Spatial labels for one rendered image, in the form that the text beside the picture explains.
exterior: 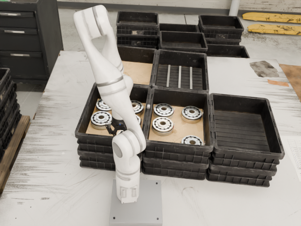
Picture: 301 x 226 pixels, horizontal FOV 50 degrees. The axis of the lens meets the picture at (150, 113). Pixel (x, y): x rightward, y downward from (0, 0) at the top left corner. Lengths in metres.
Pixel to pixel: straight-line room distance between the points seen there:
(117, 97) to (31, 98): 2.21
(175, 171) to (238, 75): 1.02
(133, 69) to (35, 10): 1.10
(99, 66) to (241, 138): 0.85
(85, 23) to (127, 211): 0.71
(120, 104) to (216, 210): 0.68
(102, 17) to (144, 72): 0.98
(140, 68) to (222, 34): 1.39
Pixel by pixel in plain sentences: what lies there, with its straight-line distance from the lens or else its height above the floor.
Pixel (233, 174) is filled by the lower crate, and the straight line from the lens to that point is 1.54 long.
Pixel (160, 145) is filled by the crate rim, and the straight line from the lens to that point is 1.37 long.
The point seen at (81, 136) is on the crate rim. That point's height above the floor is 0.92.
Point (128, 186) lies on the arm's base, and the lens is 1.24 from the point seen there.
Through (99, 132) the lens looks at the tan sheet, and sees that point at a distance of 1.56.
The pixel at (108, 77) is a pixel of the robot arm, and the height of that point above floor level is 1.32.
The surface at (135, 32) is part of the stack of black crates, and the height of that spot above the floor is 0.51.
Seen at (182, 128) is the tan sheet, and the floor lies 0.83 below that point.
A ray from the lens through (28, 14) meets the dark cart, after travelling 2.82.
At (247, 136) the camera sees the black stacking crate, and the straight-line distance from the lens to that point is 1.64.
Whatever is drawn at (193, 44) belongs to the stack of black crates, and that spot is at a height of 0.49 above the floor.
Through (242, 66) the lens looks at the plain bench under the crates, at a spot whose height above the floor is 0.70.
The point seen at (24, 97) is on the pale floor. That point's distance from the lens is 3.24.
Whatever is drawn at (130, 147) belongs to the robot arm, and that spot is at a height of 1.12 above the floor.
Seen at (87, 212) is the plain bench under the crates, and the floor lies 0.70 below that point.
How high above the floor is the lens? 1.91
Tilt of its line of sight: 40 degrees down
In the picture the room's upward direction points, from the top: 4 degrees clockwise
